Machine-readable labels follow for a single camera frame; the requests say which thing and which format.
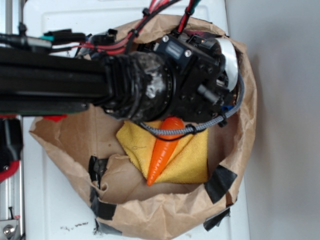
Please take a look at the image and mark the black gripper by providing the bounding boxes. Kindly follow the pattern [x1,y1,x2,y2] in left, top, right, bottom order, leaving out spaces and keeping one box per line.
[155,34,238,123]

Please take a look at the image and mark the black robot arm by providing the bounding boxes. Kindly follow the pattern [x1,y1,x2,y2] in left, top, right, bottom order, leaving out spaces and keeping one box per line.
[0,30,240,123]

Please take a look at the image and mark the orange plastic toy carrot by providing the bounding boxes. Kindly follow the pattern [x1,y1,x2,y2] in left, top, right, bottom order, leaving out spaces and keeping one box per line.
[146,117,184,186]

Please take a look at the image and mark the yellow microfiber cloth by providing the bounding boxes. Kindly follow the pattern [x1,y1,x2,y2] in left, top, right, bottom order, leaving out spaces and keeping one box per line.
[116,121,209,184]

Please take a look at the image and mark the brown paper bag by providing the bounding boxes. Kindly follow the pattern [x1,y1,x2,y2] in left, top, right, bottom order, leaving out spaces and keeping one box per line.
[28,14,258,238]

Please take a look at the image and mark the white flat ribbon cable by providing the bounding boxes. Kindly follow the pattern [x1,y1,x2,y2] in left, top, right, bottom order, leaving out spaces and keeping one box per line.
[216,37,239,91]

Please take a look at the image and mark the red and black wire bundle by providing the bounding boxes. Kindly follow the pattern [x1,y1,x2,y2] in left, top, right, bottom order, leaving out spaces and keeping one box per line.
[74,0,201,55]

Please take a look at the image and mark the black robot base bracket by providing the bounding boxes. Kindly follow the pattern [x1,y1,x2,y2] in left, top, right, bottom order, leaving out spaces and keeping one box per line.
[0,118,23,182]

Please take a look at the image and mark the silver metal rail frame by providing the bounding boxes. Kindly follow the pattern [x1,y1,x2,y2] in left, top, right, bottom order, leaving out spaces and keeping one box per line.
[0,0,26,240]

